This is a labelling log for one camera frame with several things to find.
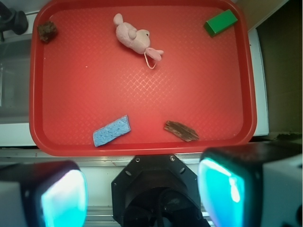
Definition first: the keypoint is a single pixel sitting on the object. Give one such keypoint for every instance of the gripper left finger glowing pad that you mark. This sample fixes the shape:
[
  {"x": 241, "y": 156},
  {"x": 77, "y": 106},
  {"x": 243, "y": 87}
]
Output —
[{"x": 49, "y": 194}]

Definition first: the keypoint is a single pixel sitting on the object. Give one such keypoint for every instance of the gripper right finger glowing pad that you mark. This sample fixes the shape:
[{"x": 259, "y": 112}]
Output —
[{"x": 259, "y": 184}]

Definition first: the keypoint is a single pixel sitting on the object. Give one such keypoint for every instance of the brown rock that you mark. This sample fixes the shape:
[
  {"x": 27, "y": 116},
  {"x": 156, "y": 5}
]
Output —
[{"x": 47, "y": 31}]

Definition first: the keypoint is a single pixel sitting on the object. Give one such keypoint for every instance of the brown wood piece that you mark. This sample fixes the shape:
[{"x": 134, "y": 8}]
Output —
[{"x": 181, "y": 131}]

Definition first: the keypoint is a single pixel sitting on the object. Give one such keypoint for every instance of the blue sponge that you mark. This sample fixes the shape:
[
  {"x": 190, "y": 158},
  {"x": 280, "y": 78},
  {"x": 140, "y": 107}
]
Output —
[{"x": 111, "y": 131}]

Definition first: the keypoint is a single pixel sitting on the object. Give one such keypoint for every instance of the red plastic tray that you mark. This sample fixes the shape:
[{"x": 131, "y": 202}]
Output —
[{"x": 85, "y": 78}]

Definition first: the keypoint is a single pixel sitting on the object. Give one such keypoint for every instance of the green rectangular block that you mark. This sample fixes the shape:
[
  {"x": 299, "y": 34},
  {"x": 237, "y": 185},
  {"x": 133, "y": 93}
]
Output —
[{"x": 220, "y": 23}]

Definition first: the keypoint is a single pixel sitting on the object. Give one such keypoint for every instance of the grey sink faucet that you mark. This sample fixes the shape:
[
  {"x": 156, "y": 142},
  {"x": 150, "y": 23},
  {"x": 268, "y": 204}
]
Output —
[{"x": 12, "y": 20}]

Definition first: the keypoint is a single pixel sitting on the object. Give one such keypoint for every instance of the pink plush bunny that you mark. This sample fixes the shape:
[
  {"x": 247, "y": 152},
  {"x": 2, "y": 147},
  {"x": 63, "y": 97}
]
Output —
[{"x": 137, "y": 40}]

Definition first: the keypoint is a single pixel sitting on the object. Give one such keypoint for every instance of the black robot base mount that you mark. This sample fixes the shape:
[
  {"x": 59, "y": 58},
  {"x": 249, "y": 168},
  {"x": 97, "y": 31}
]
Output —
[{"x": 157, "y": 191}]

